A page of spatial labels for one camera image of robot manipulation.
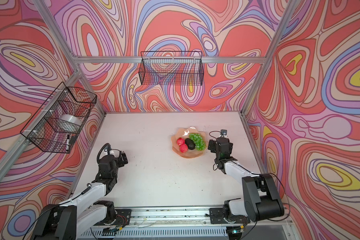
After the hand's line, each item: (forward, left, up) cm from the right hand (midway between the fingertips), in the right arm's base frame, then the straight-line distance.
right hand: (220, 144), depth 92 cm
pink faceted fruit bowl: (+12, +22, -5) cm, 26 cm away
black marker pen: (-9, +80, +19) cm, 83 cm away
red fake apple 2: (-1, +23, -2) cm, 23 cm away
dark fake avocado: (+2, +18, -2) cm, 19 cm away
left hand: (-5, +63, +1) cm, 63 cm away
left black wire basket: (-2, +83, +27) cm, 87 cm away
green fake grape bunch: (+4, +14, +1) cm, 14 cm away
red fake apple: (+4, +25, -1) cm, 25 cm away
